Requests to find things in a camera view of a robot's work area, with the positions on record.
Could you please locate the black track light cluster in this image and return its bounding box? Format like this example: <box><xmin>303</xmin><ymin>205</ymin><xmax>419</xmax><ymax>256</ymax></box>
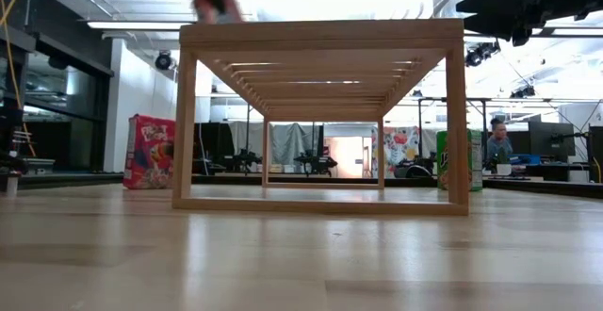
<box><xmin>464</xmin><ymin>41</ymin><xmax>501</xmax><ymax>68</ymax></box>
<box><xmin>511</xmin><ymin>84</ymin><xmax>537</xmax><ymax>99</ymax></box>

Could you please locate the yellow cable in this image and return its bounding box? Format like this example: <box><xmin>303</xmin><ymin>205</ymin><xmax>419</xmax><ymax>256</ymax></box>
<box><xmin>0</xmin><ymin>0</ymin><xmax>37</xmax><ymax>159</ymax></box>

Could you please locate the green Apple Jacks cereal box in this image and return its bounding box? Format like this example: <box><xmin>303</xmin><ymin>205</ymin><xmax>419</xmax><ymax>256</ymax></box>
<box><xmin>436</xmin><ymin>129</ymin><xmax>483</xmax><ymax>192</ymax></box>

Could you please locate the person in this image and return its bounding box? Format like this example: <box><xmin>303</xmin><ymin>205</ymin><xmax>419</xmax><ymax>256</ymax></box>
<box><xmin>486</xmin><ymin>117</ymin><xmax>515</xmax><ymax>162</ymax></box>

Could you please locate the wooden slatted shelf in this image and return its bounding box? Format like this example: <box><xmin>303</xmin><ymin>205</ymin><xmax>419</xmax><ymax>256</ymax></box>
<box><xmin>171</xmin><ymin>17</ymin><xmax>470</xmax><ymax>217</ymax></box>

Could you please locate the red Froot Loops cereal box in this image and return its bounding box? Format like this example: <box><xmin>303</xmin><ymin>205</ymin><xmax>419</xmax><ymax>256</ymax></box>
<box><xmin>122</xmin><ymin>114</ymin><xmax>176</xmax><ymax>190</ymax></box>

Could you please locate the blue box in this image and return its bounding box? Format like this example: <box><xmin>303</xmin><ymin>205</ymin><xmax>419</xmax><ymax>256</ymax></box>
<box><xmin>508</xmin><ymin>154</ymin><xmax>542</xmax><ymax>166</ymax></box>

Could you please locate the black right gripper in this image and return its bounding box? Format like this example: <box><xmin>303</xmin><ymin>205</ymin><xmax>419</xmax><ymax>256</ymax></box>
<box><xmin>455</xmin><ymin>0</ymin><xmax>566</xmax><ymax>47</ymax></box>

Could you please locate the small white post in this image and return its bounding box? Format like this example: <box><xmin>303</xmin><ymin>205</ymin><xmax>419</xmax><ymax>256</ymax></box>
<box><xmin>4</xmin><ymin>172</ymin><xmax>20</xmax><ymax>197</ymax></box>

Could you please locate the black monitor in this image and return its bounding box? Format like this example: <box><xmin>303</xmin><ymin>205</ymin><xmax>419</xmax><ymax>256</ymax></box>
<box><xmin>528</xmin><ymin>121</ymin><xmax>577</xmax><ymax>157</ymax></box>

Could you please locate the orange Mini Wheats cereal box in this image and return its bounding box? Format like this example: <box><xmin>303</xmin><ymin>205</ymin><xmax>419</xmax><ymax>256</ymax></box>
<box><xmin>194</xmin><ymin>0</ymin><xmax>245</xmax><ymax>25</ymax></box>

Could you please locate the long ceiling light strip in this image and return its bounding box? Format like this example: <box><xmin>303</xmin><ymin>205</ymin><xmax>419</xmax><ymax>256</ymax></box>
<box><xmin>87</xmin><ymin>20</ymin><xmax>192</xmax><ymax>31</ymax></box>

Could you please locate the black aluminium table frame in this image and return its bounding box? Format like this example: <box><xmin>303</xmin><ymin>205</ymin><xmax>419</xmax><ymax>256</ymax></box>
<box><xmin>0</xmin><ymin>172</ymin><xmax>603</xmax><ymax>200</ymax></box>

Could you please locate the grey cloth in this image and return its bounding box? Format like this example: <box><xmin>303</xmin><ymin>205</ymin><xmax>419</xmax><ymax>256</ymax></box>
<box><xmin>270</xmin><ymin>122</ymin><xmax>325</xmax><ymax>166</ymax></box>

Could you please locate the black round spotlight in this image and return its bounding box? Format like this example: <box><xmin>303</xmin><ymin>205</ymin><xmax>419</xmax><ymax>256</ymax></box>
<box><xmin>154</xmin><ymin>50</ymin><xmax>173</xmax><ymax>72</ymax></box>

